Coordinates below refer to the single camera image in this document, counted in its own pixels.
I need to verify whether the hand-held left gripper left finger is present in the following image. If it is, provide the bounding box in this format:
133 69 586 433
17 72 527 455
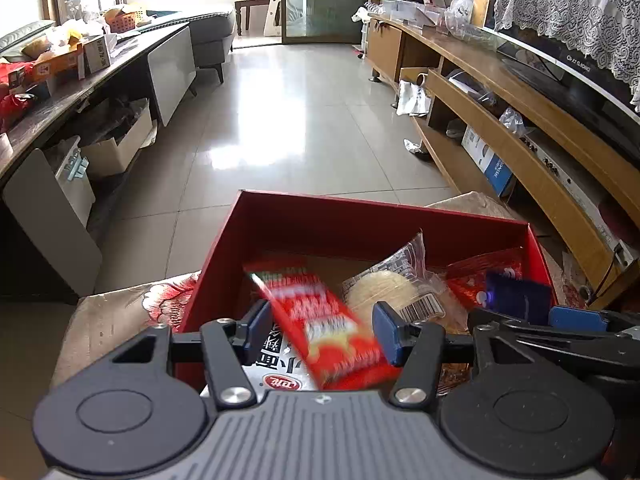
111 299 274 409

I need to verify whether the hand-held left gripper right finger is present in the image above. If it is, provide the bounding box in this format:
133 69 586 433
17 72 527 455
372 301 531 408

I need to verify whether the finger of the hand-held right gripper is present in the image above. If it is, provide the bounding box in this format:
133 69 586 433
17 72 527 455
547 305 640 334
467 270 552 331

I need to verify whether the white black-printed noodle packet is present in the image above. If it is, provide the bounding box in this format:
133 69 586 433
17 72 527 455
242 325 321 393

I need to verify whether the small red snack packet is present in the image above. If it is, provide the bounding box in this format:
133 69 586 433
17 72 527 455
445 249 526 318

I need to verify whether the red cardboard box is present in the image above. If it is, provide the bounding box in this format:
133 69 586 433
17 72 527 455
172 189 558 396

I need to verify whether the clear round rice cracker pack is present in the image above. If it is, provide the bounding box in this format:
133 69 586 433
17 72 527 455
342 230 471 336

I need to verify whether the silver media player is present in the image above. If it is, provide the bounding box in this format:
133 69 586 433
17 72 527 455
520 132 640 266

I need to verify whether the blue and white box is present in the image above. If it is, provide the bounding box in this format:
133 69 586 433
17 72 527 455
461 125 516 196

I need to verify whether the small clear plastic bag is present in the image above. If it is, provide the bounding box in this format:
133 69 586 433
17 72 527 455
500 107 526 131

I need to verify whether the crumpled wrapper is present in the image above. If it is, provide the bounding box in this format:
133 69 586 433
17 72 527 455
404 138 433 161

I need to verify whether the black television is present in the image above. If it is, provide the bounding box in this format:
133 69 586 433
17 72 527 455
482 0 640 156

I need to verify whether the white cardboard box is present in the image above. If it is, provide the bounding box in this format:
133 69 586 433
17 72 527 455
80 100 156 178

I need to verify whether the white plastic bag on floor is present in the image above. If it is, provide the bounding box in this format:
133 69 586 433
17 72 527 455
396 74 432 117

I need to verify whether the white plastic container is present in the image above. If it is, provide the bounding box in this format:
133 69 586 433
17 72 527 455
45 135 96 226

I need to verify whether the wooden television cabinet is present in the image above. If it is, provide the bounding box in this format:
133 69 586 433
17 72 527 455
365 12 640 311

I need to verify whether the white lace cloth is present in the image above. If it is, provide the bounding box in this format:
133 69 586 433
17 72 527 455
492 0 640 111

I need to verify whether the dark grey coffee table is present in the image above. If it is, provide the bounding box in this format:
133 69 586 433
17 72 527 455
0 22 198 298

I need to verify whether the small white carton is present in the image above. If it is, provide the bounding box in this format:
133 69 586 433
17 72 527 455
82 35 112 73

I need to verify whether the red plastic bag of oranges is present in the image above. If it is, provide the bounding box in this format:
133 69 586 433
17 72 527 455
0 92 36 133

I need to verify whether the orange cardboard box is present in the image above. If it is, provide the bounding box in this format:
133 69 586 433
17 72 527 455
22 42 86 83

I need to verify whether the wicker basket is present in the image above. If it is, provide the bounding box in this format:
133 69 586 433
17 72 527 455
107 7 146 33

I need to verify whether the glass sliding door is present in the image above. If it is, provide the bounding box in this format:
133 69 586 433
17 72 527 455
280 0 371 46

